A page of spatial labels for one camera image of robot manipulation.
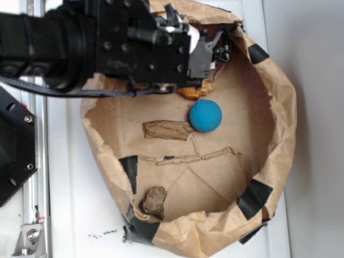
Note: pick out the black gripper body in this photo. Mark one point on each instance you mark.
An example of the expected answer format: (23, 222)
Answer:
(158, 50)

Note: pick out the orange spiral seashell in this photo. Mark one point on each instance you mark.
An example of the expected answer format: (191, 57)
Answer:
(194, 93)

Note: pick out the brown wood piece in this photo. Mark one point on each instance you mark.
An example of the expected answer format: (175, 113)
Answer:
(166, 129)

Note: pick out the black octagonal mount plate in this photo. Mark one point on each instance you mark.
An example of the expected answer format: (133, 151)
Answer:
(17, 145)

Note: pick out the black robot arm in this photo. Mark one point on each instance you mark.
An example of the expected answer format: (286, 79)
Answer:
(56, 55)

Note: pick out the brown rock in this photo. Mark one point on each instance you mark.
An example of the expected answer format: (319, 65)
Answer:
(152, 204)

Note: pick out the silver corner bracket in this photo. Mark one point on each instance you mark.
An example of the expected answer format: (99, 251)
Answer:
(31, 241)

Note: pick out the aluminium extrusion rail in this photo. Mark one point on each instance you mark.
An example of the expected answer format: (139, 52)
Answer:
(36, 208)

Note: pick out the blue dimpled ball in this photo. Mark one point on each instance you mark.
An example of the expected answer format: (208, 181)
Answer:
(205, 115)

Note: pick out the brown paper bag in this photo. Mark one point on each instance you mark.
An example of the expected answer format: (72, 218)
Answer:
(221, 185)

